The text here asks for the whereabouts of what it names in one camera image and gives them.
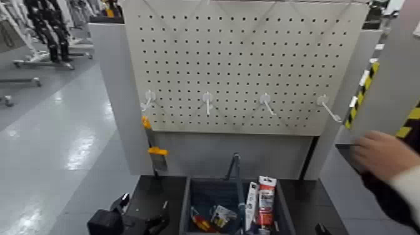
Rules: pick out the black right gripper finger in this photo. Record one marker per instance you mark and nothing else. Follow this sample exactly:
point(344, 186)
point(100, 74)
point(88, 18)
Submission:
point(322, 229)

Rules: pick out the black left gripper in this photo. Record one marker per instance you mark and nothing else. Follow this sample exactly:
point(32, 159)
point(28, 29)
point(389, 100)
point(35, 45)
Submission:
point(106, 224)

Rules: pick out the grey plastic crate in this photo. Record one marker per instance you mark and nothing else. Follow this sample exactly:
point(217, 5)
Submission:
point(213, 197)

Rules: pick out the person's bare hand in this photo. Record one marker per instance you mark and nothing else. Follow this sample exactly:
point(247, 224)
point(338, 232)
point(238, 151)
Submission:
point(380, 157)

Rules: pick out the red tube blister pack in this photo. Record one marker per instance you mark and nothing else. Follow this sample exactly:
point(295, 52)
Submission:
point(265, 203)

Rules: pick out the red yellow packaged tool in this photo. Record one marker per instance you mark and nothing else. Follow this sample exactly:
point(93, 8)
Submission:
point(201, 224)

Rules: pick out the white narrow package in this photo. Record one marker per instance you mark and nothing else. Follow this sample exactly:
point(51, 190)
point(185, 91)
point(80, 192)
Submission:
point(251, 203)

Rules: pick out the small black yellow package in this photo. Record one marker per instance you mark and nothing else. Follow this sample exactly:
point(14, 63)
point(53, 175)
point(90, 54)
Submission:
point(223, 215)

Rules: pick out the grey panel below pegboard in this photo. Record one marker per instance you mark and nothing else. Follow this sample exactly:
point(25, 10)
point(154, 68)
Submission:
point(203, 154)

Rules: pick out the grey partition panel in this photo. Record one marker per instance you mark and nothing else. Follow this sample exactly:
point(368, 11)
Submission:
point(114, 98)
point(341, 98)

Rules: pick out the white peg hook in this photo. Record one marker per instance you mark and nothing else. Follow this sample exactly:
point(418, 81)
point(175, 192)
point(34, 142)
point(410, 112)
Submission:
point(265, 98)
point(207, 97)
point(322, 100)
point(150, 96)

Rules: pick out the grey wheeled stand base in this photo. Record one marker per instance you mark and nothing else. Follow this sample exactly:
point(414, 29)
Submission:
point(23, 81)

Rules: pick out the grey panel with hazard tape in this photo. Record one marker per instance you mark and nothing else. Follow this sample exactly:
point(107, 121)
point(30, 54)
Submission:
point(390, 65)

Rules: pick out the white perforated pegboard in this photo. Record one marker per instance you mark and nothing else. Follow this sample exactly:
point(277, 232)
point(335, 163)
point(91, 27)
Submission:
point(229, 49)

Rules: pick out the black robot on stand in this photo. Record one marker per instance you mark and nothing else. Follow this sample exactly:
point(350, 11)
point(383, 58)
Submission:
point(49, 29)

